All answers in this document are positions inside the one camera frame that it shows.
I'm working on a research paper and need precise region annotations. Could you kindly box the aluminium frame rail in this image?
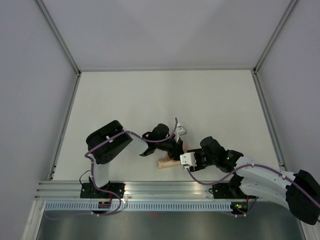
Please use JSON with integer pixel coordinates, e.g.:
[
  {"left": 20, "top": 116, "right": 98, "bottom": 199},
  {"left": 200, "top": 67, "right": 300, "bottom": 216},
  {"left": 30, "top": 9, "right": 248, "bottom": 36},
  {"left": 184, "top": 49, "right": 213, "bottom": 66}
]
[
  {"left": 34, "top": 180, "right": 308, "bottom": 201},
  {"left": 81, "top": 66, "right": 254, "bottom": 73}
]

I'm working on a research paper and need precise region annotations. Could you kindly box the aluminium front frame rail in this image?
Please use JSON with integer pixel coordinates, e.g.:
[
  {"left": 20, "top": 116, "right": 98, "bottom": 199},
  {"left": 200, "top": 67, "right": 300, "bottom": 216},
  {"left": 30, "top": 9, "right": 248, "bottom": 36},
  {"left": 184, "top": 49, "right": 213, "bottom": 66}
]
[{"left": 34, "top": 180, "right": 308, "bottom": 201}]

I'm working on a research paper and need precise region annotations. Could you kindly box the back aluminium frame rail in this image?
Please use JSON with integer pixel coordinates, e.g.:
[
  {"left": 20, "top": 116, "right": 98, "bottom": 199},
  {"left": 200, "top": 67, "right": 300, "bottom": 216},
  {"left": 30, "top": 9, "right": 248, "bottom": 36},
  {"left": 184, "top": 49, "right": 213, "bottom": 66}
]
[{"left": 81, "top": 66, "right": 254, "bottom": 73}]

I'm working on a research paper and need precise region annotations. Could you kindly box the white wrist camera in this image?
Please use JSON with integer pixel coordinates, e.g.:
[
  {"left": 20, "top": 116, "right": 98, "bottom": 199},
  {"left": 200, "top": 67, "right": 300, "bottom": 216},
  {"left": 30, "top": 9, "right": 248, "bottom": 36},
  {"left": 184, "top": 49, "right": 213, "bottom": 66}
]
[
  {"left": 179, "top": 152, "right": 197, "bottom": 167},
  {"left": 174, "top": 125, "right": 187, "bottom": 142}
]

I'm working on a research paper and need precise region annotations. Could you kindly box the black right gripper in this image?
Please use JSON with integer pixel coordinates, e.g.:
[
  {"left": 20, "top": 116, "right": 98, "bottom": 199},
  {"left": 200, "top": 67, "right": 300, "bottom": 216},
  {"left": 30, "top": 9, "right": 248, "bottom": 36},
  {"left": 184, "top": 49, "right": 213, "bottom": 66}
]
[{"left": 187, "top": 147, "right": 217, "bottom": 172}]

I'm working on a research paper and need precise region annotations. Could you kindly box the left aluminium corner post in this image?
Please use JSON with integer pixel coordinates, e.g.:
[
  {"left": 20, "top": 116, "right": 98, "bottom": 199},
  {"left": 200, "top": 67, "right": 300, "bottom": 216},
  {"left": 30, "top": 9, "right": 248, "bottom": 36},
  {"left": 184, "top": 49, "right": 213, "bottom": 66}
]
[{"left": 33, "top": 0, "right": 81, "bottom": 76}]

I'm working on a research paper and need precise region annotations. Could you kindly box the peach cloth napkin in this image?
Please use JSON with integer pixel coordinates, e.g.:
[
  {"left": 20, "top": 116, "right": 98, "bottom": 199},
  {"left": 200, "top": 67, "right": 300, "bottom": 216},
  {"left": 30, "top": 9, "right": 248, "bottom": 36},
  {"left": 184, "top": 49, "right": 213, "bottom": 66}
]
[{"left": 157, "top": 158, "right": 181, "bottom": 169}]

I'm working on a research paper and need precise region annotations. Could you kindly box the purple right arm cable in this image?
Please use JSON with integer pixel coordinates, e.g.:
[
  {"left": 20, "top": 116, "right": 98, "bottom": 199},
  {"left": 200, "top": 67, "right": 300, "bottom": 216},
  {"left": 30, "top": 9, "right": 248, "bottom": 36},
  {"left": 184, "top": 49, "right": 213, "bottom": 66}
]
[{"left": 184, "top": 163, "right": 320, "bottom": 223}]

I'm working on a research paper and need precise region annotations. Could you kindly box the white slotted cable duct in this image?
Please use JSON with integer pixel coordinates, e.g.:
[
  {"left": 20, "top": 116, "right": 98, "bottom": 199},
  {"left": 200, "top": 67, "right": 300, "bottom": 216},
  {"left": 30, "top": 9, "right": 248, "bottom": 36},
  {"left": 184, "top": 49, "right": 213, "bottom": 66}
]
[{"left": 45, "top": 200, "right": 232, "bottom": 212}]

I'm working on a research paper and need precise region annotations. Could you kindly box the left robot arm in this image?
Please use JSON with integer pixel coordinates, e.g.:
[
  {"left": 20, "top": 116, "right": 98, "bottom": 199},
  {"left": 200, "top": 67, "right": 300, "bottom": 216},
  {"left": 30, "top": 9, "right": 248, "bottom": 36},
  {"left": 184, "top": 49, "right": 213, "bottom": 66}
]
[{"left": 84, "top": 119, "right": 187, "bottom": 198}]

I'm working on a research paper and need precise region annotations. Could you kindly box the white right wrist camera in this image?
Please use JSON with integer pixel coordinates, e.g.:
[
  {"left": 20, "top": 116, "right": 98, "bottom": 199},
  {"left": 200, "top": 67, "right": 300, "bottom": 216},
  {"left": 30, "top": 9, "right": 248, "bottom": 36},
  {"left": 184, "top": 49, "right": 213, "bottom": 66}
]
[{"left": 179, "top": 152, "right": 197, "bottom": 167}]

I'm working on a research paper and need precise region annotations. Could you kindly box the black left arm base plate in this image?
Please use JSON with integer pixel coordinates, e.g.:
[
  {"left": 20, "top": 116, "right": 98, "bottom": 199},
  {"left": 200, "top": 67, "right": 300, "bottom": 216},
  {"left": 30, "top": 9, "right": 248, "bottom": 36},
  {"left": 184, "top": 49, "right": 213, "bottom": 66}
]
[{"left": 80, "top": 182, "right": 125, "bottom": 199}]

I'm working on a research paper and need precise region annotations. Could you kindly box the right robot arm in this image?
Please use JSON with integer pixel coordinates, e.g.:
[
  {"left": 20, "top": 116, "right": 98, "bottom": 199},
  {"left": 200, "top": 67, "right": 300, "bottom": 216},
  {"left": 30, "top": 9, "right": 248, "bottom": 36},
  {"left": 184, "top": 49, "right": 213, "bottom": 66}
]
[{"left": 180, "top": 136, "right": 320, "bottom": 226}]

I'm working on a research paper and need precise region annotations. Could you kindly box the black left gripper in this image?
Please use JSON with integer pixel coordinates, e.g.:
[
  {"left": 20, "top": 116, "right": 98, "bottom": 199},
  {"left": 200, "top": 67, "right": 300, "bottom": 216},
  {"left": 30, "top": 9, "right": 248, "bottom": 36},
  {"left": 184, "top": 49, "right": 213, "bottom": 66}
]
[{"left": 155, "top": 135, "right": 183, "bottom": 161}]

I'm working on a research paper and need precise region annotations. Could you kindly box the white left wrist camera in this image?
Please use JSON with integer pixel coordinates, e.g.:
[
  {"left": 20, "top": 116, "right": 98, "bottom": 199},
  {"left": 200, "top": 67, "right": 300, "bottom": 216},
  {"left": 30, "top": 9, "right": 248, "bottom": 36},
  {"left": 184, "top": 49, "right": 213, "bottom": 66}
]
[{"left": 174, "top": 125, "right": 187, "bottom": 142}]

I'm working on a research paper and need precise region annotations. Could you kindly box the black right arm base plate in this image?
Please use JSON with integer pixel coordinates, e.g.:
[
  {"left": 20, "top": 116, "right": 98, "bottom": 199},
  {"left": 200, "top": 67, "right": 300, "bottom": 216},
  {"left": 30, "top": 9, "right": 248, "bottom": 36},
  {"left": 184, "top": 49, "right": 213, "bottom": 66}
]
[{"left": 208, "top": 183, "right": 255, "bottom": 200}]

